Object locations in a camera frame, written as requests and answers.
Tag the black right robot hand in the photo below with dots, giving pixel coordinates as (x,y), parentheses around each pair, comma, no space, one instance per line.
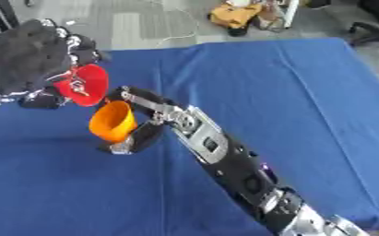
(144,101)

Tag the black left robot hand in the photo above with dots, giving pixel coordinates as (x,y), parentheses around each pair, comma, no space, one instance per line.
(23,55)

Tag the orange plastic cup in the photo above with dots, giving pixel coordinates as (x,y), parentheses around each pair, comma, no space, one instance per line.
(111,121)

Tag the red plastic cup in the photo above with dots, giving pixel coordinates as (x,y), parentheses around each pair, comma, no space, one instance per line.
(87,84)

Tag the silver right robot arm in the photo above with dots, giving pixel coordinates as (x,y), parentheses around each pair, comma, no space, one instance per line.
(241,172)

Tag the white table leg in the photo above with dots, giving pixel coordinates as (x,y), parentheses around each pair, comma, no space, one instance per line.
(291,13)

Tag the black office chair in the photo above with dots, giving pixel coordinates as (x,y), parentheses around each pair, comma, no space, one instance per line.
(375,21)

